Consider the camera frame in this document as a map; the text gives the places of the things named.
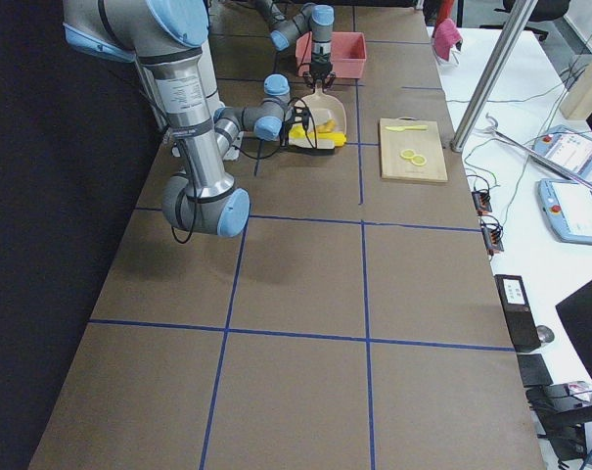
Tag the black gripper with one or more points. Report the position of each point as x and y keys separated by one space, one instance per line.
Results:
x=300 y=118
x=320 y=64

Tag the yellow toy corn cob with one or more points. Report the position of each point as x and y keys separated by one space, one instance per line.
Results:
x=337 y=137

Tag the beige hand brush black bristles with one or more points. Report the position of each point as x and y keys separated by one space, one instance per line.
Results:
x=312 y=147

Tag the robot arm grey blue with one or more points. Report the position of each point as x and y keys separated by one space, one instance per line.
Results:
x=166 y=38
x=316 y=20

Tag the pink plastic bin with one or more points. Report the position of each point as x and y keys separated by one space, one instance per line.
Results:
x=348 y=54

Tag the yellow plastic toy knife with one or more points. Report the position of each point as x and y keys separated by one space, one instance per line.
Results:
x=402 y=128

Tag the upper toy lemon slice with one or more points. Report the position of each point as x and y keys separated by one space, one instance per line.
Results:
x=407 y=154

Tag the toy lemon slice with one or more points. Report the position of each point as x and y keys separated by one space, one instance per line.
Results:
x=407 y=154
x=418 y=160

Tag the wooden cutting board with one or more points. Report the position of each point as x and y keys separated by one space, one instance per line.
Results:
x=426 y=143

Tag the lower toy lemon slice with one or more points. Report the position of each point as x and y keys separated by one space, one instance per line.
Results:
x=418 y=160

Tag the magenta cloth on stand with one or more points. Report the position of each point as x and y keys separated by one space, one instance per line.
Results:
x=447 y=41

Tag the metal grabber stick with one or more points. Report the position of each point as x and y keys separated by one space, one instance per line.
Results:
x=560 y=171

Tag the black orange connector block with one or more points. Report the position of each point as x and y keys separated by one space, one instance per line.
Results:
x=492 y=233
x=481 y=200

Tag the far teach pendant tablet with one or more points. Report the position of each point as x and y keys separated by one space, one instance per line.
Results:
x=567 y=148

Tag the teach pendant tablet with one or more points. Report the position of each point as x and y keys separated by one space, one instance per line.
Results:
x=567 y=148
x=567 y=208

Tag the near teach pendant tablet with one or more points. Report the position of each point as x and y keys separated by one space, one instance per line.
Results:
x=567 y=208

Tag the black box with label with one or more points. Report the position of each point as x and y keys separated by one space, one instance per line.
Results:
x=517 y=313

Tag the black computer mouse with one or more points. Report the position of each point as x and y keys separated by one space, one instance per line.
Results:
x=545 y=334

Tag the aluminium frame post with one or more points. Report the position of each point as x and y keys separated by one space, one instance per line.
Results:
x=512 y=29

